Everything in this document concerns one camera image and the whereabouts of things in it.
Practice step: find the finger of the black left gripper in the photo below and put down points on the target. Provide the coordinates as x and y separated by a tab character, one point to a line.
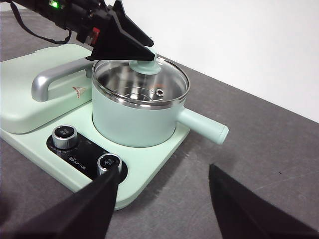
132	25
117	47

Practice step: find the mint green grill cover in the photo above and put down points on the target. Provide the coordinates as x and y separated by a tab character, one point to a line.
20	94

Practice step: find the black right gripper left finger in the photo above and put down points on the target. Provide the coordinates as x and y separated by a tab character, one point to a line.
74	216

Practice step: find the silver control knob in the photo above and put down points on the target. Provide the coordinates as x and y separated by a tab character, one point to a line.
107	161
64	135

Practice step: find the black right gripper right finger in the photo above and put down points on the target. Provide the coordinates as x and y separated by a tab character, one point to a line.
249	216

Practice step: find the glass pot lid green knob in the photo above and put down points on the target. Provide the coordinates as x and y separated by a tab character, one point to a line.
144	67

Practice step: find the mint green breakfast machine base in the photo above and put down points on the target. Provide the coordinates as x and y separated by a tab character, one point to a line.
149	164

